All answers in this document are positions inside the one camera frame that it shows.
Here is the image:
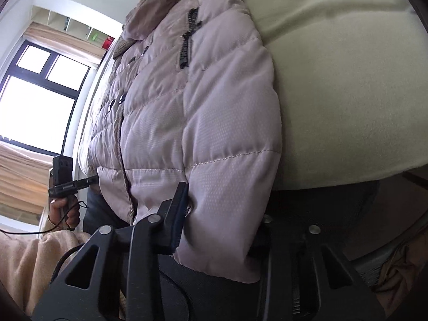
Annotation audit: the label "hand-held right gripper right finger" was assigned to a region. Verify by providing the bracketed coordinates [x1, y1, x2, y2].
[249, 214, 385, 321]

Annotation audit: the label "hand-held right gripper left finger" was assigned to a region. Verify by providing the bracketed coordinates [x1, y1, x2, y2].
[32, 181, 190, 321]

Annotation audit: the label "mauve hooded puffer jacket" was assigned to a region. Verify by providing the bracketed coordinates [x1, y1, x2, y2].
[78, 0, 283, 282]

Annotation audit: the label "person's left hand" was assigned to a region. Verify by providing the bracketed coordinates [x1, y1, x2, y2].
[48, 197, 81, 231]

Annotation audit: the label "person's dark pants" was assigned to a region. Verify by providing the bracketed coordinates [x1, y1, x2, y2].
[82, 180, 380, 321]

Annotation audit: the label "beige curtain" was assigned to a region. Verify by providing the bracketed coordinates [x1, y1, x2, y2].
[0, 140, 54, 215]
[25, 22, 104, 64]

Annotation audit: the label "black framed window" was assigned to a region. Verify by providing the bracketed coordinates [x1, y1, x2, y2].
[0, 39, 91, 156]

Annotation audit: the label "brown cloth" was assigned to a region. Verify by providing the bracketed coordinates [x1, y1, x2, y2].
[373, 237, 428, 311]

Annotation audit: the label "bed with beige sheet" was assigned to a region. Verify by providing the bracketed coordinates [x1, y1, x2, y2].
[236, 0, 428, 191]

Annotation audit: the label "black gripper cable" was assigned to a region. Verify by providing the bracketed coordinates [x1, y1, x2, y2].
[0, 201, 87, 235]

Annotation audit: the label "white wall shelf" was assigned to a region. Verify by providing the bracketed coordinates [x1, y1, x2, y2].
[33, 5, 116, 49]

